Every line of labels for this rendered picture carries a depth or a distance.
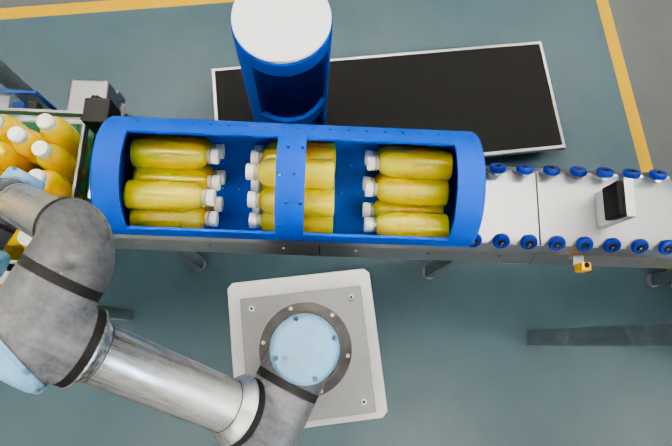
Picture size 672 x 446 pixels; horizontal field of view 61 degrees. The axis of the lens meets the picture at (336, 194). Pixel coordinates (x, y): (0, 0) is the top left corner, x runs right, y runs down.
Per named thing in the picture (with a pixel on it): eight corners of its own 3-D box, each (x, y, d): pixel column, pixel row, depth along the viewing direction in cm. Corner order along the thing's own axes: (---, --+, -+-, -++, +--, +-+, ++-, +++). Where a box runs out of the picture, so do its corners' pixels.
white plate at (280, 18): (210, 9, 156) (211, 12, 157) (273, 81, 151) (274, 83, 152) (288, -45, 161) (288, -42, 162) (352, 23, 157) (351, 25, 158)
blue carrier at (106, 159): (457, 257, 149) (490, 231, 122) (121, 245, 146) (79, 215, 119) (453, 157, 158) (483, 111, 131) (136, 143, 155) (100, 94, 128)
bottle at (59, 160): (79, 155, 158) (49, 131, 140) (90, 176, 156) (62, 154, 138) (55, 168, 156) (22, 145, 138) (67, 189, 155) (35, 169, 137)
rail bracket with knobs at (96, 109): (119, 142, 159) (106, 129, 149) (93, 141, 159) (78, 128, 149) (123, 109, 162) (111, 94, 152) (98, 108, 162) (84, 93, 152)
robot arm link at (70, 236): (88, 188, 72) (-6, 156, 107) (37, 264, 69) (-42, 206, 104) (159, 230, 79) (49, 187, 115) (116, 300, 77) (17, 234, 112)
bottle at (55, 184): (65, 215, 153) (31, 198, 135) (52, 194, 154) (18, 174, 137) (88, 200, 154) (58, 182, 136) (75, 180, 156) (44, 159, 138)
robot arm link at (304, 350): (347, 334, 108) (353, 331, 95) (315, 401, 105) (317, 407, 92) (292, 305, 109) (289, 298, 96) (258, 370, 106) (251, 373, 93)
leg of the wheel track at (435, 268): (435, 279, 244) (477, 258, 183) (422, 279, 243) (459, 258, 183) (435, 266, 245) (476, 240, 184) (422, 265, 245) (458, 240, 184)
